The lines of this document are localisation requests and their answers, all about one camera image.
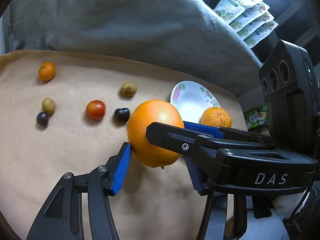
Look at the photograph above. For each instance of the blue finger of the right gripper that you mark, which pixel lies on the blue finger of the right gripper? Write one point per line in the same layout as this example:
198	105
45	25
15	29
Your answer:
200	147
228	133

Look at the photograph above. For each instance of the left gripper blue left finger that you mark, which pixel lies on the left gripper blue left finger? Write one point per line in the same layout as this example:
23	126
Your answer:
104	181

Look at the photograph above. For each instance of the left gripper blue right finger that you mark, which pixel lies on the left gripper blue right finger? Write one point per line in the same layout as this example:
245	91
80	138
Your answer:
198	177

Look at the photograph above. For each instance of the large speckled orange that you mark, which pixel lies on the large speckled orange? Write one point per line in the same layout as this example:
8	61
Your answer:
216	116

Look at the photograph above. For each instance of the dark purple grape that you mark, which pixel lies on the dark purple grape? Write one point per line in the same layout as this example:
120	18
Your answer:
42	119
122	115

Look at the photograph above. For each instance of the red cherry tomato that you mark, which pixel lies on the red cherry tomato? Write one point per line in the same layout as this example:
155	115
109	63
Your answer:
95	110

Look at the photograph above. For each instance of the small mandarin orange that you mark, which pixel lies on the small mandarin orange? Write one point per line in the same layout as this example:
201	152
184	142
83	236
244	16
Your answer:
47	71

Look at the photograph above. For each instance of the green snack bag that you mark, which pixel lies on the green snack bag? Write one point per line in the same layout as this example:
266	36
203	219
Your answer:
256	117

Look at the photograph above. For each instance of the white floral plate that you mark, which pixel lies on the white floral plate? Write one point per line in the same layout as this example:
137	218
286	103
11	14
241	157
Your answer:
191	99

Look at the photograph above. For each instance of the white refill pouch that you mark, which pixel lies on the white refill pouch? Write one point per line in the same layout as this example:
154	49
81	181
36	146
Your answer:
229	10
261	33
249	15
255	24

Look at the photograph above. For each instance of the grey plush cushion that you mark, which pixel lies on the grey plush cushion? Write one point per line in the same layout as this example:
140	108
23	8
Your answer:
183	35

